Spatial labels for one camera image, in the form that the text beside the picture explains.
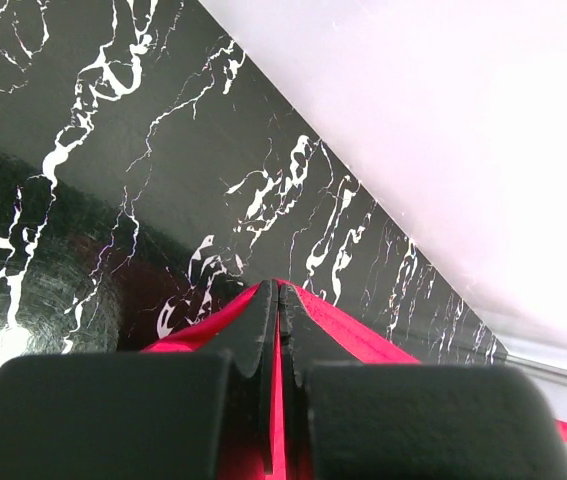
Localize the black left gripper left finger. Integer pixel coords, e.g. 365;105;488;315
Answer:
0;280;278;479

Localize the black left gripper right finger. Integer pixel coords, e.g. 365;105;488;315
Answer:
279;285;567;479

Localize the red t shirt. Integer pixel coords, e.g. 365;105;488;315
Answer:
147;280;567;479

